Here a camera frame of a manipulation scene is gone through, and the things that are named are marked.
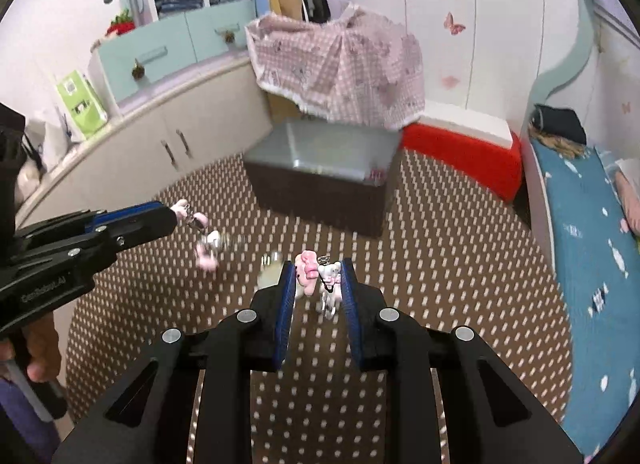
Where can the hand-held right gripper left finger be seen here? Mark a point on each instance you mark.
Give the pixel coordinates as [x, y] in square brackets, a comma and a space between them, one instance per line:
[284, 316]

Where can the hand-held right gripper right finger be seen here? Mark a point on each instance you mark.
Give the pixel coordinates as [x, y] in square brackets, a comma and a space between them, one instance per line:
[353, 319]

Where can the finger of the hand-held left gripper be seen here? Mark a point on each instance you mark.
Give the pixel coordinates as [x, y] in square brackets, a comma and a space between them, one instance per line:
[131, 212]
[150, 228]

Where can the person's left hand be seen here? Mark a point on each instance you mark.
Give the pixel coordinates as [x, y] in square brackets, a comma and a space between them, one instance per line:
[44, 354]

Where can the white curved cabinet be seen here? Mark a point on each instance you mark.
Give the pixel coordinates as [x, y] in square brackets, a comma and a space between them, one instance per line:
[150, 144]

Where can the brown dotted mat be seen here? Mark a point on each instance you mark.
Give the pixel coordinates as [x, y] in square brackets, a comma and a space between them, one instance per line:
[450, 324]

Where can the green paper bag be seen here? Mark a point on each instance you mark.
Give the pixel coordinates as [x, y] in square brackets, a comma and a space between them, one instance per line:
[80, 104]

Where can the person's purple clothing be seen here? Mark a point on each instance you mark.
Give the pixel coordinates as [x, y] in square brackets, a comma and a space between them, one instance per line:
[20, 424]

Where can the grey lidded storage box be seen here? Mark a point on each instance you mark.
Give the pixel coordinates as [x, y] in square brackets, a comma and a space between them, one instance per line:
[325, 169]

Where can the teal drawer unit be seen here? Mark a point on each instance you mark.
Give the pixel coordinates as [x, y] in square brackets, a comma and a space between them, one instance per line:
[170, 49]

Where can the red stool with white top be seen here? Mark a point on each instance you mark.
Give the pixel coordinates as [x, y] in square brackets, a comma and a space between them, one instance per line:
[465, 149]

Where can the bed with blue sheet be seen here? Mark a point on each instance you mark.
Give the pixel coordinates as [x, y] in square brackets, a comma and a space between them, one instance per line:
[585, 254]

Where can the pink checked cloth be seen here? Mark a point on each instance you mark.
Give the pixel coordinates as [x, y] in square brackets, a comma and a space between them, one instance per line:
[340, 69]

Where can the dark folded clothing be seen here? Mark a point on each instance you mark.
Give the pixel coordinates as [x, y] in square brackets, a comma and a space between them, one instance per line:
[557, 124]

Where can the pink plush toy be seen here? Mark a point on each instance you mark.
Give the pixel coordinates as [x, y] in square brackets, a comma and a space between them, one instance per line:
[631, 199]

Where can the pink butterfly wall sticker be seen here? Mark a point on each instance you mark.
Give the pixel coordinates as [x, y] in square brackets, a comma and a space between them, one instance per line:
[454, 24]

